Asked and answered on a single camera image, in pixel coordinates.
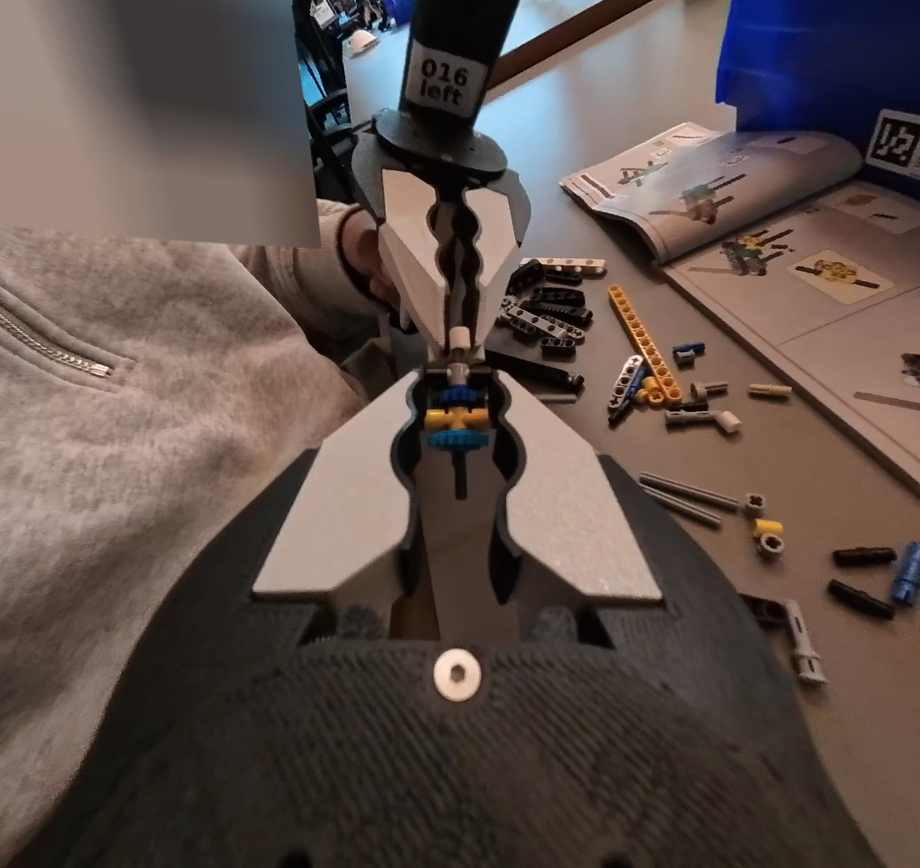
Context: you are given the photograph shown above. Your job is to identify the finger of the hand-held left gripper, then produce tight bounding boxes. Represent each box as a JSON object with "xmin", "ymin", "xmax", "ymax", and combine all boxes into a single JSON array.
[
  {"xmin": 459, "ymin": 185, "xmax": 520, "ymax": 351},
  {"xmin": 377, "ymin": 167, "xmax": 455, "ymax": 355}
]

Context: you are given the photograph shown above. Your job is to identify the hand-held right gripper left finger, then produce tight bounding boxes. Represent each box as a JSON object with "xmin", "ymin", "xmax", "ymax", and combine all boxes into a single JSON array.
[{"xmin": 250, "ymin": 370, "xmax": 432, "ymax": 613}]

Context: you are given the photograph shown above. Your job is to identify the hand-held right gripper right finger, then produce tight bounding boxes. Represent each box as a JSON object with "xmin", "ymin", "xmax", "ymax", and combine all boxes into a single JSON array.
[{"xmin": 485, "ymin": 370, "xmax": 665, "ymax": 616}]

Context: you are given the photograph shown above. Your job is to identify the multicolour lego gear assembly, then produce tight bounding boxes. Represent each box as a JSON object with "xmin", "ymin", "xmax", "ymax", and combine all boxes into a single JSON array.
[{"xmin": 420, "ymin": 350, "xmax": 504, "ymax": 502}]

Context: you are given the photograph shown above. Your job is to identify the person's left forearm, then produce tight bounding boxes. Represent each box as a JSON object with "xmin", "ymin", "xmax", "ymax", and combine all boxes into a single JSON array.
[{"xmin": 237, "ymin": 199, "xmax": 382, "ymax": 387}]

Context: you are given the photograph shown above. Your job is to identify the pile of dark lego beams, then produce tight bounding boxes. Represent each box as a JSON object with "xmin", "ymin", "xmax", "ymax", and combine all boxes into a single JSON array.
[{"xmin": 503, "ymin": 257, "xmax": 608, "ymax": 360}]

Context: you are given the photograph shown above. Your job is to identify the long black lego beam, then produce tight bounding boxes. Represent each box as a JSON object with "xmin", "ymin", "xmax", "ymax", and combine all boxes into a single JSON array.
[{"xmin": 485, "ymin": 349, "xmax": 585, "ymax": 389}]

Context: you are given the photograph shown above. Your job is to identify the light grey five-hole lego beam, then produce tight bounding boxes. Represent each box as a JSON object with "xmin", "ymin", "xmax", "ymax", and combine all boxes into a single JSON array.
[{"xmin": 609, "ymin": 354, "xmax": 646, "ymax": 425}]

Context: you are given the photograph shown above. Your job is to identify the grey lego connector white end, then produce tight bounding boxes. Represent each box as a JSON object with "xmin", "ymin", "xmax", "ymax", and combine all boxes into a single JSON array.
[{"xmin": 664, "ymin": 408, "xmax": 742, "ymax": 436}]

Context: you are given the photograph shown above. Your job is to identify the long yellow lego beam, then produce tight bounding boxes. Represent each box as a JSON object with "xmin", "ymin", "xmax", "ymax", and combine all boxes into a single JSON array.
[{"xmin": 607, "ymin": 283, "xmax": 684, "ymax": 403}]

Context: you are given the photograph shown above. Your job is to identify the lego instruction booklet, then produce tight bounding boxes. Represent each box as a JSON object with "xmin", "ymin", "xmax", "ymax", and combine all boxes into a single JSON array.
[{"xmin": 559, "ymin": 120, "xmax": 920, "ymax": 497}]

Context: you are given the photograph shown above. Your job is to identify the long blue lego pin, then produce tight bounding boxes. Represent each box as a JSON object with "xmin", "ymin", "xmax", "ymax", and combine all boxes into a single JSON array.
[{"xmin": 891, "ymin": 540, "xmax": 920, "ymax": 605}]

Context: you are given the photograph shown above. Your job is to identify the person's left hand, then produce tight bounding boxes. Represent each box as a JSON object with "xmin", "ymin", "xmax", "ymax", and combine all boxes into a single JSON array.
[{"xmin": 338, "ymin": 217, "xmax": 395, "ymax": 307}]

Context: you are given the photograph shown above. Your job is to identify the grey wood-edged table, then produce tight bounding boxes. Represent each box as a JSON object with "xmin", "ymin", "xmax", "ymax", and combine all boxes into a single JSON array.
[{"xmin": 344, "ymin": 0, "xmax": 691, "ymax": 139}]

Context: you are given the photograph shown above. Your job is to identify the person in grey hoodie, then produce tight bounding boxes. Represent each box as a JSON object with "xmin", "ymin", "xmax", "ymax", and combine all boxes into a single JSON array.
[{"xmin": 0, "ymin": 199, "xmax": 403, "ymax": 868}]

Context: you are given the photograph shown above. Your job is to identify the grey white connector piece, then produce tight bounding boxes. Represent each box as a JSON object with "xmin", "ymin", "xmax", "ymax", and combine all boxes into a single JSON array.
[{"xmin": 739, "ymin": 594, "xmax": 828, "ymax": 688}]

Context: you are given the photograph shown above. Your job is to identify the blue plastic bin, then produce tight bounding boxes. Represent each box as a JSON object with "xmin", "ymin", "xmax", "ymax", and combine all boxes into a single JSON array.
[{"xmin": 713, "ymin": 0, "xmax": 920, "ymax": 202}]

